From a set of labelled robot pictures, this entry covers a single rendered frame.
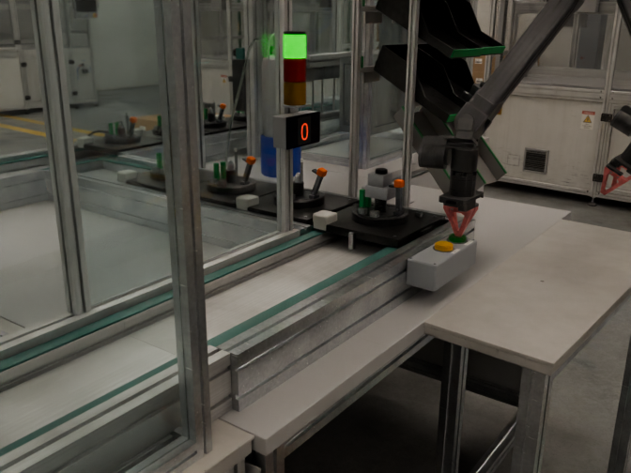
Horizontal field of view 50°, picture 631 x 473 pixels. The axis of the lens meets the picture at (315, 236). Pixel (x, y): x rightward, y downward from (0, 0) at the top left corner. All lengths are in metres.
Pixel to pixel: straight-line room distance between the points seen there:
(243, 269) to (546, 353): 0.62
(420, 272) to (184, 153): 0.74
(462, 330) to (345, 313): 0.25
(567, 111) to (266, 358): 4.87
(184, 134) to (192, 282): 0.19
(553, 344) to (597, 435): 1.40
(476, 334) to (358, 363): 0.27
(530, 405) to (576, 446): 1.29
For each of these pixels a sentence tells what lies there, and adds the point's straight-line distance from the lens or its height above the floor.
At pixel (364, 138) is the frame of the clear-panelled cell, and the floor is 0.98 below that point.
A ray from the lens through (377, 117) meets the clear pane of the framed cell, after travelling 2.77.
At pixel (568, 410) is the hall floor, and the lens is 2.87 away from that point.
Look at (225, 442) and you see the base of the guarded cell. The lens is 1.04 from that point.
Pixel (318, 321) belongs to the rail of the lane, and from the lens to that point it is 1.22.
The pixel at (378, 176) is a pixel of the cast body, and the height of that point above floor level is 1.08.
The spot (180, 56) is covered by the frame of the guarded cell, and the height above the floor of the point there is 1.41.
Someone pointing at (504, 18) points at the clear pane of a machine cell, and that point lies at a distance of 5.96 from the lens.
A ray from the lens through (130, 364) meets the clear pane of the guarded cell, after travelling 0.87.
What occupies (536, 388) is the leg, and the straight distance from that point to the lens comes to 1.37.
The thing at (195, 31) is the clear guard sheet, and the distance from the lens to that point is 1.35.
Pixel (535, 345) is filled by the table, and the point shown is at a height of 0.86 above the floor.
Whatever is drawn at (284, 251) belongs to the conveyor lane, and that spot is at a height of 0.94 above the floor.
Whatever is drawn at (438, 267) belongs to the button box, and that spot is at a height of 0.95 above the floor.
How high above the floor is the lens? 1.46
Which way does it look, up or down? 18 degrees down
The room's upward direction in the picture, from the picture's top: straight up
